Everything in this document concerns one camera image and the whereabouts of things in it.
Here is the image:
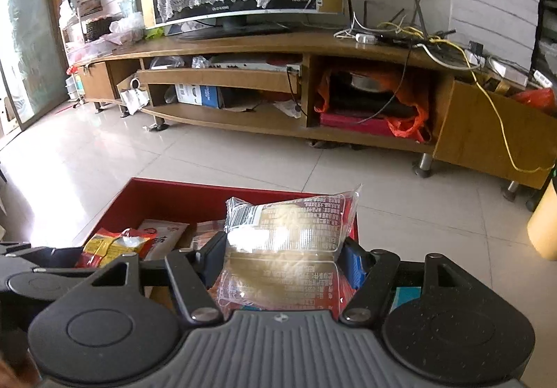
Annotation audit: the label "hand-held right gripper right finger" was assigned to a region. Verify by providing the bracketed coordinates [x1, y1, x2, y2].
[339, 239, 479, 325]

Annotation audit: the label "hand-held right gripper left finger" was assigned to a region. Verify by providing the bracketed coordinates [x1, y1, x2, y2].
[70, 233, 228, 324]

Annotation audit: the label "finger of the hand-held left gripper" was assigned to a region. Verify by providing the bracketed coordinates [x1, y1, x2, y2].
[37, 246, 86, 270]

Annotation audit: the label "red box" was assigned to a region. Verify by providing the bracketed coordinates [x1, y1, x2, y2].
[80, 178, 361, 267]
[320, 111, 429, 140]

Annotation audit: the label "clear gold red snack packet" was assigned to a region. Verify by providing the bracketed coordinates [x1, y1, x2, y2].
[209, 183, 364, 315]

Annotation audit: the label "red yellow snack packet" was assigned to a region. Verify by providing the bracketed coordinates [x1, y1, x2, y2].
[75, 228, 158, 269]

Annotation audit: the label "beige snack packet red print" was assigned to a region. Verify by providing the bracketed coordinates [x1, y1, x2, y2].
[138, 219, 190, 262]

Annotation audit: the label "flat red box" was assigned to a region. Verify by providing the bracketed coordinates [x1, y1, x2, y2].
[320, 111, 429, 140]

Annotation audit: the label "orange plastic bag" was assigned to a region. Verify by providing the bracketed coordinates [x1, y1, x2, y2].
[315, 68, 432, 141]

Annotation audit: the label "black appliance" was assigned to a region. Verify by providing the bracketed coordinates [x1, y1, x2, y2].
[328, 75, 419, 119]

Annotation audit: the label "blue white carton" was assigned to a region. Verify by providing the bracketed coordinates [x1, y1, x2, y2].
[175, 83, 225, 107]

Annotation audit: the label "crumpled paper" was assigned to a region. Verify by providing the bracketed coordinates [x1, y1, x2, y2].
[274, 101, 304, 119]

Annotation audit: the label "white plastic cart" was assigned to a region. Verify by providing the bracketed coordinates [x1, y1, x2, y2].
[65, 66, 86, 104]

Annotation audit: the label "white paper bag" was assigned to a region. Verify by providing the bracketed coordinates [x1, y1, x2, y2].
[119, 87, 151, 116]

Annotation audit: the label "metal pot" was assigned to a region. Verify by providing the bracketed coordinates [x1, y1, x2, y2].
[350, 72, 384, 91]

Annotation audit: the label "silver media player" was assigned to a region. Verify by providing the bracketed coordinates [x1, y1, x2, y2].
[209, 55, 302, 71]

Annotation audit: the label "clear plastic bag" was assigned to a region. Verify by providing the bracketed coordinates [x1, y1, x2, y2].
[150, 56, 186, 69]

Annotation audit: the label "pink plastic cover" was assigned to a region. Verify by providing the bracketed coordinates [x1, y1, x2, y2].
[65, 33, 118, 63]

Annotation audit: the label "glass sliding door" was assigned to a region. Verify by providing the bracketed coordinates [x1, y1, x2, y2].
[0, 0, 70, 137]

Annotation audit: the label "wooden television stand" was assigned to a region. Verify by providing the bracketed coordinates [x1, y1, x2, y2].
[70, 31, 557, 191]

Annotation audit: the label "black router with antennas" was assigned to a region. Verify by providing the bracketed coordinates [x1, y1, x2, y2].
[346, 0, 456, 43]

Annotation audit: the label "dark wicker basket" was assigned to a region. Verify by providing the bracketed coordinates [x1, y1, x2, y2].
[84, 16, 123, 42]

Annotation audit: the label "white plastic bags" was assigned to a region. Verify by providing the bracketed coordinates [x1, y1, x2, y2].
[109, 11, 144, 34]

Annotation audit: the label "red plastic bag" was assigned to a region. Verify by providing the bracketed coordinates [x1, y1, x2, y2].
[511, 87, 557, 117]

